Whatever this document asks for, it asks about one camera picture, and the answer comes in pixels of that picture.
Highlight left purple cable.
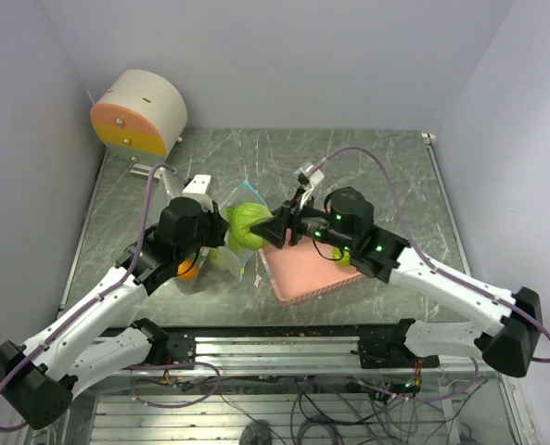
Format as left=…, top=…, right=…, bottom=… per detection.
left=0, top=162, right=183, bottom=432

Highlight tangled floor cables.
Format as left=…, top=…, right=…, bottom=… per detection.
left=130, top=361, right=489, bottom=445

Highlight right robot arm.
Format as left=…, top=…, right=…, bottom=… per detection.
left=250, top=187, right=543, bottom=377

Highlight light green round fruit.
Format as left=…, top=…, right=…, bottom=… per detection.
left=331, top=248, right=351, bottom=267

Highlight dotted clear zip bag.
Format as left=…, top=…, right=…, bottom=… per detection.
left=173, top=247, right=210, bottom=295

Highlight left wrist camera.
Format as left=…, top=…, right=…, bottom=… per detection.
left=182, top=174, right=212, bottom=211

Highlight pale cabbage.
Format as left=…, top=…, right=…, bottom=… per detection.
left=209, top=247, right=237, bottom=273
left=225, top=202, right=272, bottom=253

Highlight white corner clip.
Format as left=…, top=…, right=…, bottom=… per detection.
left=421, top=132, right=436, bottom=146

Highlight white bracket block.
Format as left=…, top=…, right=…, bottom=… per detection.
left=129, top=163, right=152, bottom=178

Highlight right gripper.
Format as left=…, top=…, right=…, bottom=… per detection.
left=253, top=185, right=356, bottom=252

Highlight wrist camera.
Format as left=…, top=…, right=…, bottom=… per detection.
left=294, top=161, right=325, bottom=207
left=182, top=174, right=212, bottom=211

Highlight round drawer cabinet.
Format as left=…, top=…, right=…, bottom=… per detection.
left=90, top=69, right=188, bottom=165

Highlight blue zipper clear bag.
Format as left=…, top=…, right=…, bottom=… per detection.
left=209, top=180, right=272, bottom=281

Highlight orange mango fruit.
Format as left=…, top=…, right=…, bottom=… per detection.
left=175, top=259, right=198, bottom=281

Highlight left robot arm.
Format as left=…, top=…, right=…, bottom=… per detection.
left=0, top=196, right=229, bottom=429

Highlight aluminium rail frame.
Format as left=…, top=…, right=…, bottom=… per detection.
left=32, top=324, right=535, bottom=445

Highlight pink plastic basket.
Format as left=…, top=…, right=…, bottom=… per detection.
left=258, top=237, right=364, bottom=305

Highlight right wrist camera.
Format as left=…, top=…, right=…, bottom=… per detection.
left=294, top=161, right=325, bottom=207

